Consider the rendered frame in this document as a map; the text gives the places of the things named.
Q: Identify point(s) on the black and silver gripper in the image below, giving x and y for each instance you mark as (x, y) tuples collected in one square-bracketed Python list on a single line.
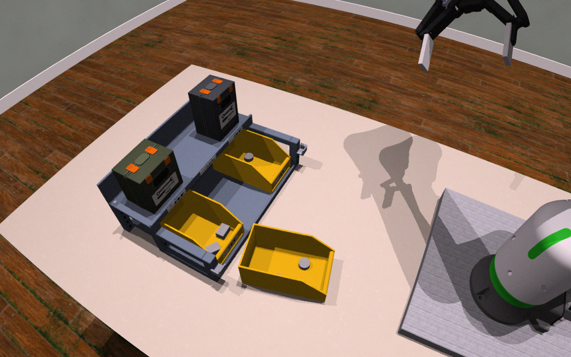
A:
[(443, 12)]

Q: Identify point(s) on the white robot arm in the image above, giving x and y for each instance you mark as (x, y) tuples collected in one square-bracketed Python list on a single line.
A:
[(530, 274)]

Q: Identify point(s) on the grey low shelf rack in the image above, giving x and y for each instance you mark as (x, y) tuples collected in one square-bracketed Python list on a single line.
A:
[(195, 154)]

